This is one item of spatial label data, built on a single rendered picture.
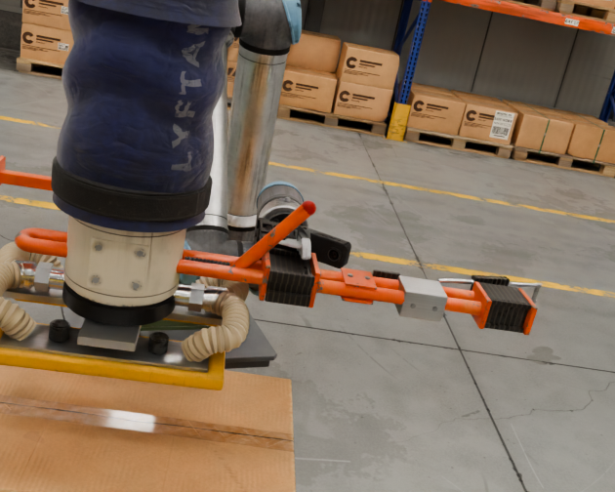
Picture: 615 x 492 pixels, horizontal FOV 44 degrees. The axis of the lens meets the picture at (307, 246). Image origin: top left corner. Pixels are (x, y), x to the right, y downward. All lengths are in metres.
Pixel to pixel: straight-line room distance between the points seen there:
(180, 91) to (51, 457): 0.58
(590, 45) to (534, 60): 0.70
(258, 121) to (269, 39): 0.20
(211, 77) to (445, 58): 8.78
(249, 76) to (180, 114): 0.74
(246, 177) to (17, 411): 0.82
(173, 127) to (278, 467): 0.57
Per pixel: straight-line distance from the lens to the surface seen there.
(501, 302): 1.23
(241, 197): 1.89
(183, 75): 1.01
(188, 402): 1.38
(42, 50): 8.56
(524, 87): 10.10
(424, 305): 1.20
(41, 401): 1.36
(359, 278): 1.19
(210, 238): 1.46
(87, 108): 1.04
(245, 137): 1.81
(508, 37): 9.94
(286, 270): 1.16
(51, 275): 1.20
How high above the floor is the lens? 1.71
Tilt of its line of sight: 21 degrees down
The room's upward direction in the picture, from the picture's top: 11 degrees clockwise
